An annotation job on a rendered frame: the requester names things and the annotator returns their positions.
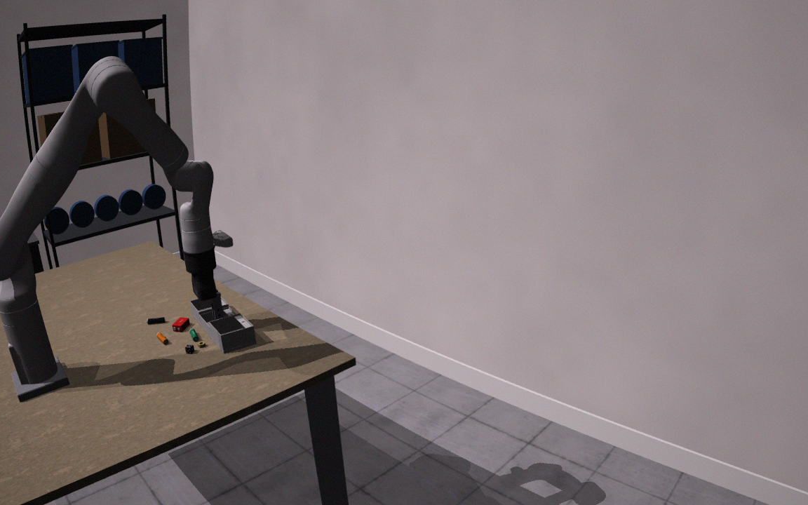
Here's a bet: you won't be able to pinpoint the white open cardboard bins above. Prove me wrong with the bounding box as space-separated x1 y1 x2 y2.
189 298 257 354

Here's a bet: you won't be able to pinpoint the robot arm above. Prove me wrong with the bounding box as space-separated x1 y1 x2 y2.
0 56 214 385

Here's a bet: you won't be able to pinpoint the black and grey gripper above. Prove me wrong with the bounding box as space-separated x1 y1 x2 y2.
182 227 233 319

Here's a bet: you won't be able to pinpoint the red 9v battery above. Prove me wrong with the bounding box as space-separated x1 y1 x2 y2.
172 318 190 332

